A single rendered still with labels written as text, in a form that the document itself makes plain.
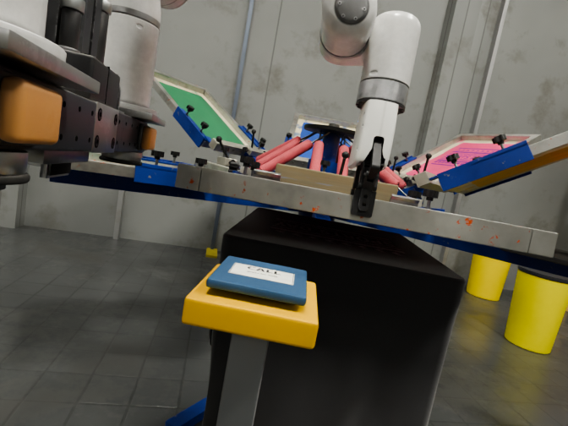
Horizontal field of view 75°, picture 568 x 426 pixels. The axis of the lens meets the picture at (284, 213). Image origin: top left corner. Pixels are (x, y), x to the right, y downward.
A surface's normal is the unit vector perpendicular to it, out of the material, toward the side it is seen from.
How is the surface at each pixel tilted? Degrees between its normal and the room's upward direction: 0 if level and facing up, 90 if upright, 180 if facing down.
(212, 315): 90
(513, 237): 86
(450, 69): 90
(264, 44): 90
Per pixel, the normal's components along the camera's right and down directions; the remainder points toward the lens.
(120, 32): 0.06, 0.14
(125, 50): 0.28, 0.17
